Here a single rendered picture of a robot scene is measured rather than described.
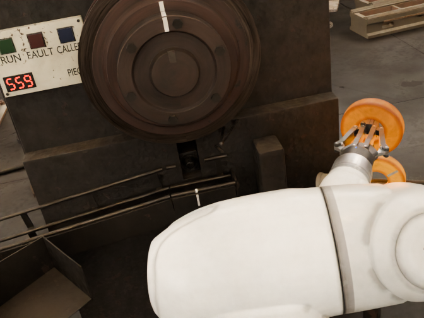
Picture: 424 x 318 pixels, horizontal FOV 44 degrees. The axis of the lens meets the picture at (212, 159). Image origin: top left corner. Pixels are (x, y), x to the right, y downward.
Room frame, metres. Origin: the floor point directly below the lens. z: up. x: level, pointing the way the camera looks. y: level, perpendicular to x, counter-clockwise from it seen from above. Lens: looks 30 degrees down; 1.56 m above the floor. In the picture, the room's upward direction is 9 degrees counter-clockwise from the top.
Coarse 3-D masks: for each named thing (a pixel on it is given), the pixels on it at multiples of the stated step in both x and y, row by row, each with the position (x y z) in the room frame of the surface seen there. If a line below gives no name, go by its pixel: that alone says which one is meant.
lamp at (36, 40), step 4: (28, 36) 1.40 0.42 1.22; (32, 36) 1.40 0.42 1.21; (36, 36) 1.40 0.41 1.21; (40, 36) 1.40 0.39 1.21; (32, 40) 1.40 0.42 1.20; (36, 40) 1.40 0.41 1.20; (40, 40) 1.40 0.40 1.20; (32, 44) 1.40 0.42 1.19; (36, 44) 1.40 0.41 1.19; (40, 44) 1.40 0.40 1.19; (44, 44) 1.40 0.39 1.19; (32, 48) 1.40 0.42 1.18
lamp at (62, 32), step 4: (64, 28) 1.41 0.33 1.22; (68, 28) 1.41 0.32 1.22; (60, 32) 1.41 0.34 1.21; (64, 32) 1.41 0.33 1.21; (68, 32) 1.41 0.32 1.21; (72, 32) 1.41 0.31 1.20; (60, 36) 1.40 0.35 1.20; (64, 36) 1.41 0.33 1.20; (68, 36) 1.41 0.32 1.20; (72, 36) 1.41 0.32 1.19; (64, 40) 1.41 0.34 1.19; (68, 40) 1.41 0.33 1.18; (72, 40) 1.41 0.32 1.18
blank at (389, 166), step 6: (390, 156) 1.21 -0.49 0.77; (378, 162) 1.20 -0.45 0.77; (384, 162) 1.20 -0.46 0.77; (390, 162) 1.19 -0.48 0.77; (396, 162) 1.20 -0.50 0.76; (372, 168) 1.21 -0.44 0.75; (378, 168) 1.20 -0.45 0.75; (384, 168) 1.20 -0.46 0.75; (390, 168) 1.19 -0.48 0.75; (396, 168) 1.18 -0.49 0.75; (402, 168) 1.19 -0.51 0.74; (384, 174) 1.20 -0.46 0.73; (390, 174) 1.19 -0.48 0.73; (396, 174) 1.18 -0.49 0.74; (402, 174) 1.18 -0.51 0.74; (390, 180) 1.19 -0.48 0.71; (396, 180) 1.18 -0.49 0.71; (402, 180) 1.17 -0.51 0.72
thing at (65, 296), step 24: (48, 240) 1.16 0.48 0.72; (0, 264) 1.10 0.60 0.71; (24, 264) 1.14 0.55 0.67; (48, 264) 1.18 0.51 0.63; (72, 264) 1.07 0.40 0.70; (0, 288) 1.09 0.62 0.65; (24, 288) 1.12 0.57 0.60; (48, 288) 1.10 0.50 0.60; (72, 288) 1.08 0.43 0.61; (0, 312) 1.05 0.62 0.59; (24, 312) 1.04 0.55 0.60; (48, 312) 1.02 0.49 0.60; (72, 312) 1.00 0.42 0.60
